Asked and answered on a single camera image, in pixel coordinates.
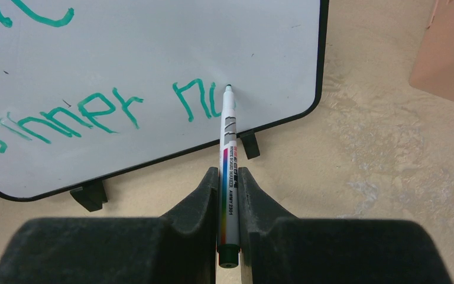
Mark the green whiteboard marker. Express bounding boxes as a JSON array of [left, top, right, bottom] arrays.
[[217, 85, 241, 269]]

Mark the white whiteboard black frame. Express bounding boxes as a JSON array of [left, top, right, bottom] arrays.
[[0, 1, 329, 202]]

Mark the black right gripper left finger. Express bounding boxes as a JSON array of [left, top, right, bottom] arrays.
[[0, 167, 219, 283]]

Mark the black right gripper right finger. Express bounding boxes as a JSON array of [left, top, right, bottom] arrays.
[[238, 167, 452, 283]]

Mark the peach plastic file organizer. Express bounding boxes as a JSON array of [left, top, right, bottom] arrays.
[[409, 1, 454, 102]]

